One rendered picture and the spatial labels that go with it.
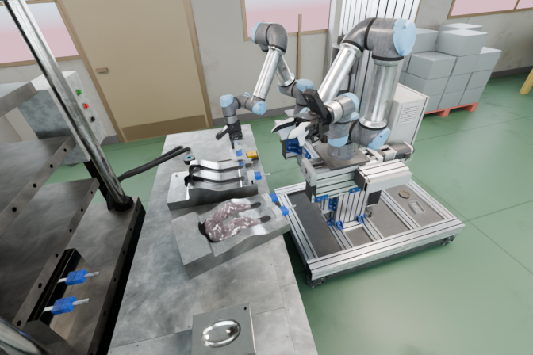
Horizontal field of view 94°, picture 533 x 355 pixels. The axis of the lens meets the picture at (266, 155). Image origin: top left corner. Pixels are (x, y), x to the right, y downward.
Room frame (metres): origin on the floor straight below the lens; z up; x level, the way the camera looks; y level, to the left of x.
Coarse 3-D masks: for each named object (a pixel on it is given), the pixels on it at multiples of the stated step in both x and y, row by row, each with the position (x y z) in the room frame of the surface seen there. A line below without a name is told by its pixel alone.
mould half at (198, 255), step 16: (256, 208) 0.89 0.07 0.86; (176, 224) 0.77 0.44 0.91; (192, 224) 0.76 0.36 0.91; (224, 224) 0.77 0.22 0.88; (272, 224) 0.78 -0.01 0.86; (288, 224) 0.78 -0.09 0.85; (192, 240) 0.68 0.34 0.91; (208, 240) 0.69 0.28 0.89; (224, 240) 0.69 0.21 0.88; (240, 240) 0.67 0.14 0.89; (256, 240) 0.70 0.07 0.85; (192, 256) 0.60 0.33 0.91; (208, 256) 0.61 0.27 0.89; (224, 256) 0.63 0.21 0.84; (192, 272) 0.57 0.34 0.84
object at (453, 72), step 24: (456, 24) 4.10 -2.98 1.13; (432, 48) 3.64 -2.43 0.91; (456, 48) 3.32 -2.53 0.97; (480, 48) 3.34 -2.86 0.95; (408, 72) 3.49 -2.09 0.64; (432, 72) 3.17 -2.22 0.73; (456, 72) 3.27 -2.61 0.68; (480, 72) 3.38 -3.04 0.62; (432, 96) 3.22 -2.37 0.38; (456, 96) 3.32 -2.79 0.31; (480, 96) 3.44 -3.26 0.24
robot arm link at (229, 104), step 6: (222, 96) 1.33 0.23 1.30; (228, 96) 1.32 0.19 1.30; (222, 102) 1.29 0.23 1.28; (228, 102) 1.29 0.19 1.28; (234, 102) 1.31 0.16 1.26; (222, 108) 1.30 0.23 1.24; (228, 108) 1.28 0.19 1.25; (234, 108) 1.30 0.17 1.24; (228, 114) 1.28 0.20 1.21; (234, 114) 1.29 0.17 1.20
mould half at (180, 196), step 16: (240, 160) 1.27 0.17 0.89; (208, 176) 1.11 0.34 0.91; (224, 176) 1.13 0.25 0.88; (240, 176) 1.11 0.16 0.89; (176, 192) 1.04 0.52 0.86; (192, 192) 0.98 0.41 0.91; (208, 192) 1.00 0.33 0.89; (224, 192) 1.01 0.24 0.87; (240, 192) 1.02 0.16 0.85; (256, 192) 1.04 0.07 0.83; (176, 208) 0.97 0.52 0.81
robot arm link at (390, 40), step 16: (368, 32) 1.00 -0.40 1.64; (384, 32) 0.95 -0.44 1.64; (400, 32) 0.91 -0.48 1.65; (368, 48) 1.01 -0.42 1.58; (384, 48) 0.94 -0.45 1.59; (400, 48) 0.90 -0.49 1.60; (384, 64) 0.94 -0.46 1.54; (384, 80) 0.94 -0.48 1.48; (368, 96) 0.98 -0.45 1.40; (384, 96) 0.94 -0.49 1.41; (368, 112) 0.96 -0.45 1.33; (384, 112) 0.95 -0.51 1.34; (368, 128) 0.94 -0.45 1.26; (384, 128) 0.94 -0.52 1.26; (368, 144) 0.92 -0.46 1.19
